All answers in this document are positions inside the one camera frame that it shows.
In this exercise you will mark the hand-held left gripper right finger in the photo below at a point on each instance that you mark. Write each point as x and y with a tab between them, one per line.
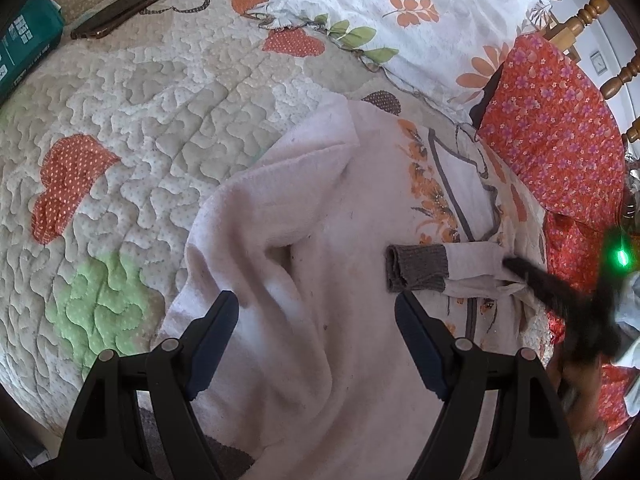
417	340

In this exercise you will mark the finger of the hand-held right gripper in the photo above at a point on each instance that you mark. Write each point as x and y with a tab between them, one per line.
545	285

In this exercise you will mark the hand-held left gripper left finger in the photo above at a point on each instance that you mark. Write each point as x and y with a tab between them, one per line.
212	340

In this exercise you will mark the white floral print sweater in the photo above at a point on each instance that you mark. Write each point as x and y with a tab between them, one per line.
325	260

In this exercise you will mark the orange floral blanket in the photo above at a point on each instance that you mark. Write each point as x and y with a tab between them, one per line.
550	125

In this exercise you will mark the quilted heart patch bedspread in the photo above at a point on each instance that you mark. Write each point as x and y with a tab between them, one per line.
150	125

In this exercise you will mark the wooden headboard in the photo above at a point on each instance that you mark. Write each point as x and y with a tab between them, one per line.
575	22

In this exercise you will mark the white floral pillow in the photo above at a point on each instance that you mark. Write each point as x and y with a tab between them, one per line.
425	45

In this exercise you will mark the teal cardboard box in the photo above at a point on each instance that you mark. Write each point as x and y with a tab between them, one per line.
25	40

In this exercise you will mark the white wall switch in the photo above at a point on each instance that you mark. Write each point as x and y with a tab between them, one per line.
598	61

